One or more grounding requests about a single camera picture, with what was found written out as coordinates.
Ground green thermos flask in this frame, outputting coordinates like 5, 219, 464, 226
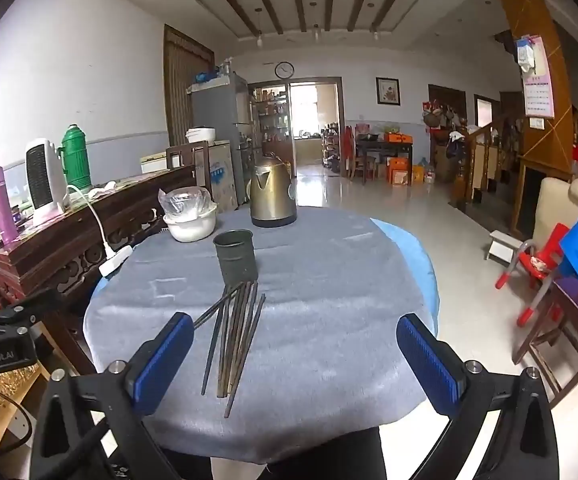
58, 124, 93, 192

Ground white power cable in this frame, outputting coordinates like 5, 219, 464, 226
66, 184, 111, 260

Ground light blue table cover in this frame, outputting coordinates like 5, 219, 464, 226
371, 217, 440, 338

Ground red plastic chair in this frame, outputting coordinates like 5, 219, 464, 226
494, 223, 570, 328

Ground gold electric kettle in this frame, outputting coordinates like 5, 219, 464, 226
249, 152, 299, 229

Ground white power strip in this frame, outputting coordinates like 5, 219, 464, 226
100, 245, 134, 277

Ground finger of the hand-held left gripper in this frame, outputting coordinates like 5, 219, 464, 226
0, 287, 70, 336

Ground grey refrigerator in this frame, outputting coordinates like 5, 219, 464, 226
188, 73, 253, 206

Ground white step stool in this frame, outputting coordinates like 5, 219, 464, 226
486, 229, 525, 267

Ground brown wooden chair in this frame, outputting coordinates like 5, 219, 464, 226
165, 140, 211, 177

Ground cream armchair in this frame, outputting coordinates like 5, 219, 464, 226
532, 177, 578, 262

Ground white plastic basin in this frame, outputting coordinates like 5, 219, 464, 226
163, 201, 219, 244

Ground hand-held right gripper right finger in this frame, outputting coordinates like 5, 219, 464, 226
396, 314, 574, 480

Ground purple vacuum bottle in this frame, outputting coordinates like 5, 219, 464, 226
0, 166, 20, 247

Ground pink wall calendar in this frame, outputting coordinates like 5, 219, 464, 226
516, 34, 556, 120

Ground dark wooden table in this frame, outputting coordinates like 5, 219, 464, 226
354, 138, 414, 184

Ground carved wooden sideboard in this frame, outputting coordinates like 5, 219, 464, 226
0, 164, 198, 376

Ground grey metal utensil holder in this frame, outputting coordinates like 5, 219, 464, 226
213, 229, 259, 284

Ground brown wooden door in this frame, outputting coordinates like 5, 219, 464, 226
162, 24, 215, 147

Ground clear plastic bag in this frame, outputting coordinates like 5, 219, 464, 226
158, 187, 213, 222

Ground white rice cooker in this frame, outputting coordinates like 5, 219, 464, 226
185, 127, 219, 145

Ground wooden stair railing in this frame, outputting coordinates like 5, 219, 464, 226
450, 109, 522, 212

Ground framed wall picture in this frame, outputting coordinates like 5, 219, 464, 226
375, 77, 401, 106

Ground pile of metal chopsticks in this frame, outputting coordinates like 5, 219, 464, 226
193, 280, 268, 420

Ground person's dark pants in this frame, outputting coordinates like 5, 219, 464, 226
166, 426, 388, 480

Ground white fan heater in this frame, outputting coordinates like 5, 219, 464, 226
24, 138, 70, 227

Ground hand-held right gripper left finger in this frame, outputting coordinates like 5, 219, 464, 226
29, 312, 195, 480

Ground white chest freezer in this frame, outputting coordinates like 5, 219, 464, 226
140, 140, 233, 213

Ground black cable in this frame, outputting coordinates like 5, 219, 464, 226
0, 384, 36, 457

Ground tall orange box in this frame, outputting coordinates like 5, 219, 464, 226
387, 157, 411, 187

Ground grey tablecloth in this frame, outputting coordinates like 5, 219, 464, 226
83, 206, 432, 463

